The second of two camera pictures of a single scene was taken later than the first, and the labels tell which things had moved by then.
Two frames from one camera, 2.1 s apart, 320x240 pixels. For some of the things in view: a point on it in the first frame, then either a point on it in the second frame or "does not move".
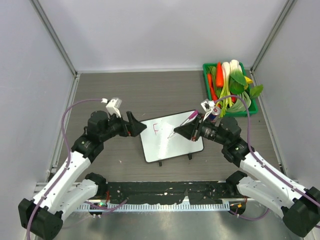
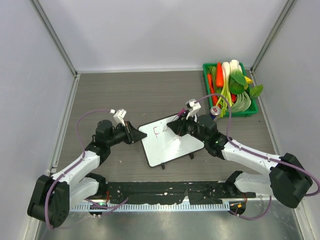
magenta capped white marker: [196, 112] → [180, 112]
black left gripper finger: [131, 118] → [134, 131]
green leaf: [255, 91] does not move
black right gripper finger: [187, 128] → [176, 123]
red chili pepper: [233, 99] does not move
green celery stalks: [226, 91] does not move
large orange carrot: [219, 75] does not move
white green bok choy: [234, 78] does not move
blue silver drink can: [216, 111] does not move
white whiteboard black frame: [157, 146] does not move
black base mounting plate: [192, 193] does not move
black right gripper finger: [186, 131] → [175, 126]
